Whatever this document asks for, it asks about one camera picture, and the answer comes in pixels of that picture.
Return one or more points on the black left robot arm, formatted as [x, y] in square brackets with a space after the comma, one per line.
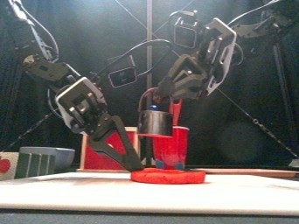
[43, 68]

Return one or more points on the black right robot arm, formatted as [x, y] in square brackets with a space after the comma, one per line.
[269, 24]

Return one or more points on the wood-framed red box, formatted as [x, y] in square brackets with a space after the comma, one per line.
[95, 160]

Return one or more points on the red plastic cup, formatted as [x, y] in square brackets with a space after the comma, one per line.
[171, 148]

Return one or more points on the red spatula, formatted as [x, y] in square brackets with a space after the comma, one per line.
[177, 112]

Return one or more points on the white cutting board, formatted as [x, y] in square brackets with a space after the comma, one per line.
[155, 195]

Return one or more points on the green slatted block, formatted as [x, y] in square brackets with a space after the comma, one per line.
[35, 166]

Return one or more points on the white box with red heart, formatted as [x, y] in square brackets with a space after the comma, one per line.
[7, 166]

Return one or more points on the flat wooden board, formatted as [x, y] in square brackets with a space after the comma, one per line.
[253, 172]

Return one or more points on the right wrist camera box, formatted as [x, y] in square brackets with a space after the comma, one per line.
[186, 35]

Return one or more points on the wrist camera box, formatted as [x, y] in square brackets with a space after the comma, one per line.
[186, 35]
[123, 76]

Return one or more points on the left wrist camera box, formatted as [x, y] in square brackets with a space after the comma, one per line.
[123, 76]

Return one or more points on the vertical metal frame pole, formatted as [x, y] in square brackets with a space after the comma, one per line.
[149, 26]

